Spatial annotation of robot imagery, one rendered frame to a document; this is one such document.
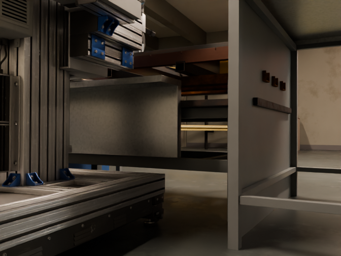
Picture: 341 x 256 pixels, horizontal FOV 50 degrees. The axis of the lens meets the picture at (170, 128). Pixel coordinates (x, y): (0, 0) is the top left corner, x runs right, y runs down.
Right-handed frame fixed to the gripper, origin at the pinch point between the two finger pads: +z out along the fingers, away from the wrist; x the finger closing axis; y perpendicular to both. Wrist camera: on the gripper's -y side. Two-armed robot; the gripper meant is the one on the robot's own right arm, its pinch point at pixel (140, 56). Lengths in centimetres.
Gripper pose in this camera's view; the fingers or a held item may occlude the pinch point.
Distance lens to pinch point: 216.0
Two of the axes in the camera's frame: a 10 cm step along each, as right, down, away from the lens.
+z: 0.0, 10.0, -0.1
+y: -8.8, 0.0, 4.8
